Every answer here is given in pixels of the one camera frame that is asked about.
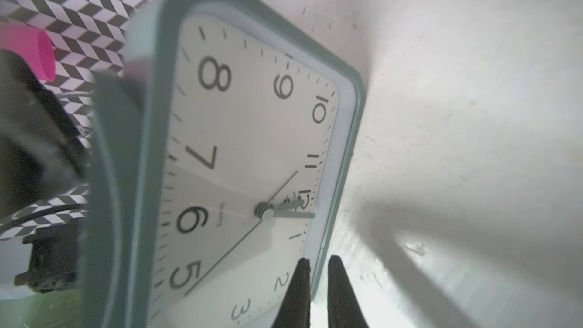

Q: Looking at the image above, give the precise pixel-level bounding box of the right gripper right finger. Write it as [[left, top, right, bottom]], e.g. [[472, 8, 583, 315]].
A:
[[327, 255, 368, 328]]

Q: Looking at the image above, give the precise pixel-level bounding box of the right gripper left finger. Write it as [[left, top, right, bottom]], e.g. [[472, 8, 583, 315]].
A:
[[273, 258, 311, 328]]

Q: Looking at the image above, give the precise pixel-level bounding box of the green rectangular analog clock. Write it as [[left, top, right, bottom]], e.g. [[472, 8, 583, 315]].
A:
[[80, 0, 364, 327]]

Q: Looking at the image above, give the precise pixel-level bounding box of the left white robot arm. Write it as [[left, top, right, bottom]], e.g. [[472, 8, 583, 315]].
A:
[[1, 50, 89, 218]]

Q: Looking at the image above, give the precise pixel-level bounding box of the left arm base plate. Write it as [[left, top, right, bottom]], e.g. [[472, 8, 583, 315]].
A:
[[15, 221, 81, 294]]

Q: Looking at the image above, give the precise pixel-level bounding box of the pink wire cup stand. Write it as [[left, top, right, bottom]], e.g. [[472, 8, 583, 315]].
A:
[[1, 22, 56, 81]]

